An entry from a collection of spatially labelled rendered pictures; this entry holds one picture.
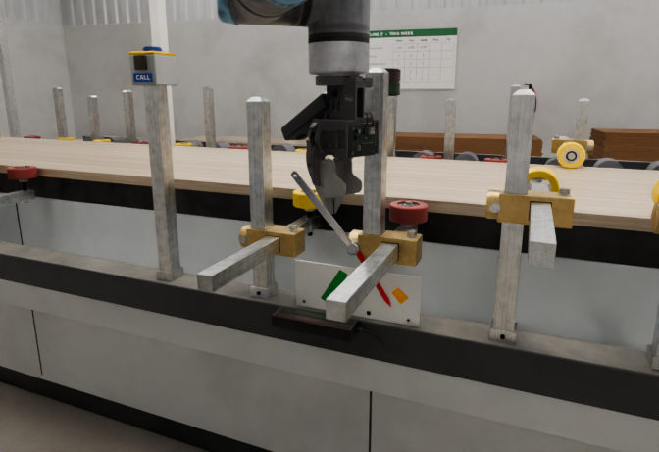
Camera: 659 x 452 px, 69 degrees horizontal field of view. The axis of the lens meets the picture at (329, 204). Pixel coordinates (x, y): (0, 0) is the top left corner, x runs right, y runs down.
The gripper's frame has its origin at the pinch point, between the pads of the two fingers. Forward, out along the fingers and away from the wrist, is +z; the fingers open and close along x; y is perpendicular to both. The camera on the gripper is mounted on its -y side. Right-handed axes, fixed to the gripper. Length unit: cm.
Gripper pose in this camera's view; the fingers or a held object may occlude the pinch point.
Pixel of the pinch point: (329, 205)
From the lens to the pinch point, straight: 78.1
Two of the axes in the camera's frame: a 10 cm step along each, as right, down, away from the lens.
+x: 7.2, -1.5, 6.8
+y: 7.0, 1.6, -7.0
